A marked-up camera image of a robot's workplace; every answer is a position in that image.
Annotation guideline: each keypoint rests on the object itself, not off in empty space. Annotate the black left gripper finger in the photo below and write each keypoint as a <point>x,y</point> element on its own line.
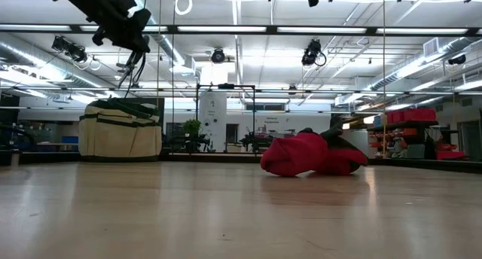
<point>118,33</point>
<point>137,29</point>

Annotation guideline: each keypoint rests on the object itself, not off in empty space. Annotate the red black gardening glove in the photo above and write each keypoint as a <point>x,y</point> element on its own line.
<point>293,157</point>

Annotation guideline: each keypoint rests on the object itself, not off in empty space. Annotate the black background robot arm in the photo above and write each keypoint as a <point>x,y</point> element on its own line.
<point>260,140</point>

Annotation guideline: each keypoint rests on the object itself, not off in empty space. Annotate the beige green gardening bag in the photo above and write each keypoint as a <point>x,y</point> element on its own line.
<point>116,142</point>

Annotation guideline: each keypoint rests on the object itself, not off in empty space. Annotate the green potted background plant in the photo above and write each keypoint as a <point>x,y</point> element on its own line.
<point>192,127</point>

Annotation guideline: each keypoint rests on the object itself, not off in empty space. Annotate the blue storage bin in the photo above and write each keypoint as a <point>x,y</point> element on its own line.
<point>69,139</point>

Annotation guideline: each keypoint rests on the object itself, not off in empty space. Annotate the red bin storage rack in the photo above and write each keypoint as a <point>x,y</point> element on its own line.
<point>412,116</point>

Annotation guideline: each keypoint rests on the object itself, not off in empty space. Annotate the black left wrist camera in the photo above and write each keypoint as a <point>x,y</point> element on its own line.
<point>124,1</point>

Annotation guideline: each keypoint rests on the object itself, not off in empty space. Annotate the black ceiling camera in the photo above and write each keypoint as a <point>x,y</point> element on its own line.
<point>310,53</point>
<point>218,56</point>
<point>456,59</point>
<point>75,52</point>

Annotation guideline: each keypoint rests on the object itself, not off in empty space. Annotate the black overhead frame bar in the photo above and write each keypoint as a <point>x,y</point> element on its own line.
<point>271,29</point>

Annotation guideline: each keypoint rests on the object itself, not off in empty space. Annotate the black wall board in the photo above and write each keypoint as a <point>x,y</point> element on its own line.
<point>162,114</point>

